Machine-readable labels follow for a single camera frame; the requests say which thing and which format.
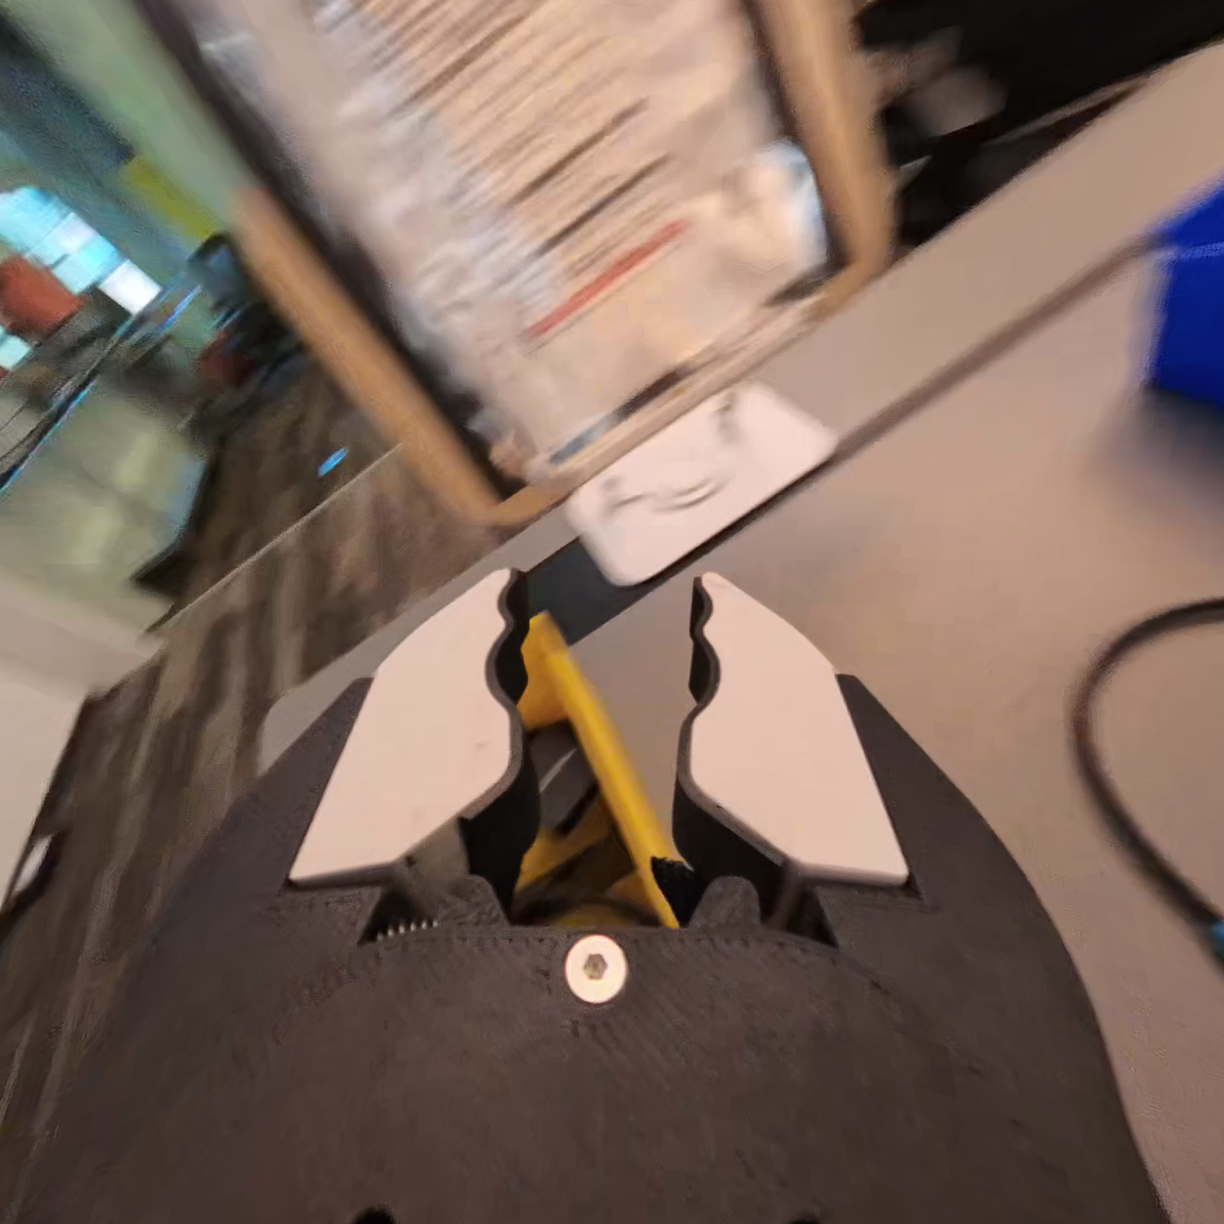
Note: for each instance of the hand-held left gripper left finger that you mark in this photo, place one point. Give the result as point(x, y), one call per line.
point(422, 756)

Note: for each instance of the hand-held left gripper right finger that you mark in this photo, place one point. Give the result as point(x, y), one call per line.
point(794, 756)

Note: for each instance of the yellow plastic box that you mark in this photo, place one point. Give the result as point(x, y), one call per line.
point(583, 709)

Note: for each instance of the red chair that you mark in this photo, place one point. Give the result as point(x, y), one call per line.
point(38, 295)

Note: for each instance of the blue object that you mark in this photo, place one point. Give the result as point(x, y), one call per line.
point(1192, 306)

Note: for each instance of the printed paper sheet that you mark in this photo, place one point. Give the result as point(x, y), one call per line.
point(572, 171)

